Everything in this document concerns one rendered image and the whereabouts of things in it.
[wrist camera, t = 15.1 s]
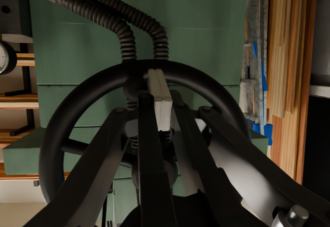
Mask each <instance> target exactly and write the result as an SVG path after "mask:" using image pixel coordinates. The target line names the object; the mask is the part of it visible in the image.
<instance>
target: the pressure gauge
mask: <svg viewBox="0 0 330 227"><path fill-rule="evenodd" d="M16 64H17V55H16V52H15V50H14V49H13V48H12V47H11V46H10V45H9V44H8V43H6V42H5V41H3V40H2V34H1V30H0V75H6V74H8V73H10V72H11V71H13V70H14V68H15V67H16Z"/></svg>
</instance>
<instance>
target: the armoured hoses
mask: <svg viewBox="0 0 330 227"><path fill-rule="evenodd" d="M49 1H51V2H53V3H55V4H59V5H60V6H63V7H64V8H67V9H68V10H71V11H72V12H75V13H76V14H79V15H80V16H83V17H84V18H87V19H89V20H90V21H93V22H94V23H97V24H98V25H101V26H102V27H105V28H106V29H109V30H110V31H112V32H114V33H115V34H116V35H117V36H118V39H119V42H121V43H120V46H121V48H120V50H121V51H122V52H121V54H122V57H121V58H122V59H123V60H122V63H124V62H129V61H134V60H136V58H137V56H136V53H137V52H136V51H135V50H136V46H135V45H136V42H135V37H134V36H133V33H134V32H133V31H132V30H131V27H130V25H128V24H127V22H126V21H128V23H131V24H132V25H135V26H136V28H137V27H139V29H142V30H143V31H146V33H148V34H149V35H150V37H152V40H153V43H154V44H153V46H154V48H153V50H154V53H153V54H154V57H153V58H154V59H162V60H168V59H169V56H168V54H169V52H168V50H169V48H168V45H169V43H168V42H167V41H168V37H167V36H166V31H164V27H163V26H161V24H160V22H157V21H156V19H155V18H152V17H151V16H148V15H147V14H144V12H140V10H137V9H136V8H135V7H132V5H129V4H128V3H125V2H124V1H121V0H49ZM123 19H124V20H123ZM126 101H127V103H126V105H127V109H128V110H129V111H132V110H134V109H136V108H137V101H131V100H129V99H128V98H126ZM170 130H171V126H170ZM170 130H168V131H162V130H160V131H159V137H160V142H161V143H163V144H165V145H166V146H168V145H169V144H170V143H171V139H170ZM130 139H131V147H132V148H131V150H132V154H134V152H135V150H136V149H137V148H138V136H137V135H135V136H131V137H130Z"/></svg>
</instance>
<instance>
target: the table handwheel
mask: <svg viewBox="0 0 330 227"><path fill-rule="evenodd" d="M149 69H154V70H156V69H161V70H162V71H163V74H164V77H165V80H166V82H167V83H172V84H177V85H181V86H183V87H186V88H188V89H191V90H193V91H194V92H196V93H198V94H199V95H201V96H202V97H204V98H205V99H206V100H207V101H209V102H210V103H211V104H212V105H213V106H212V107H211V108H213V109H214V110H215V111H217V112H218V113H219V114H220V115H221V116H222V117H223V118H224V119H226V120H227V121H228V122H229V123H230V124H231V125H232V126H234V127H235V128H236V129H237V130H238V131H239V132H240V133H241V134H243V135H244V136H245V137H246V138H247V139H248V140H249V141H250V142H252V139H251V134H250V130H249V127H248V123H247V121H246V118H245V116H244V114H243V112H242V110H241V108H240V107H239V105H238V103H237V102H236V100H235V99H234V98H233V96H232V95H231V94H230V93H229V92H228V91H227V90H226V89H225V88H224V87H223V86H222V85H221V84H220V83H219V82H217V81H216V80H215V79H214V78H212V77H211V76H209V75H207V74H206V73H204V72H202V71H200V70H198V69H196V68H194V67H191V66H189V65H186V64H183V63H179V62H175V61H170V60H162V59H141V60H134V61H129V62H124V63H121V64H117V65H114V66H111V67H109V68H106V69H104V70H102V71H100V72H98V73H96V74H94V75H92V76H91V77H89V78H88V79H86V80H85V81H83V82H82V83H81V84H79V85H78V86H77V87H76V88H75V89H73V90H72V91H71V92H70V93H69V94H68V95H67V96H66V97H65V99H64V100H63V101H62V102H61V103H60V105H59V106H58V108H57V109H56V111H55V112H54V114H53V115H52V117H51V119H50V121H49V123H48V125H47V127H46V130H45V132H44V135H43V139H42V142H41V146H40V152H39V160H38V175H39V183H40V188H41V192H42V195H43V198H44V201H45V204H46V205H47V204H48V203H49V202H50V201H51V200H52V199H53V198H54V196H55V195H56V193H57V192H58V190H59V189H60V187H61V185H62V184H63V182H64V181H65V177H64V169H63V161H64V153H65V152H68V153H72V154H77V155H81V156H82V154H83V153H84V151H85V150H86V148H87V147H88V145H89V144H87V143H84V142H80V141H76V140H73V139H69V136H70V134H71V132H72V130H73V128H74V126H75V124H76V123H77V121H78V120H79V118H80V117H81V116H82V114H83V113H84V112H85V111H86V110H87V109H88V108H89V107H90V106H91V105H92V104H93V103H95V102H96V101H97V100H98V99H100V98H101V97H103V96H104V95H106V94H108V93H110V92H111V91H114V90H116V89H118V88H121V87H123V85H124V83H125V81H126V80H127V79H128V78H129V77H131V76H140V77H142V78H143V79H144V80H145V81H146V82H147V81H148V70H149ZM161 149H162V154H163V160H164V166H165V170H166V171H167V173H168V177H169V182H170V188H171V187H172V186H173V185H174V183H175V182H176V179H177V176H178V168H177V165H176V162H175V160H174V157H175V156H176V152H175V148H174V144H173V142H171V143H170V144H169V145H168V146H166V145H165V144H163V143H161ZM119 165H120V166H124V167H127V168H132V175H131V177H132V182H133V184H134V186H135V187H136V188H137V189H138V190H139V178H138V148H137V149H136V150H135V152H134V154H129V153H124V154H123V157H122V159H121V162H120V164H119Z"/></svg>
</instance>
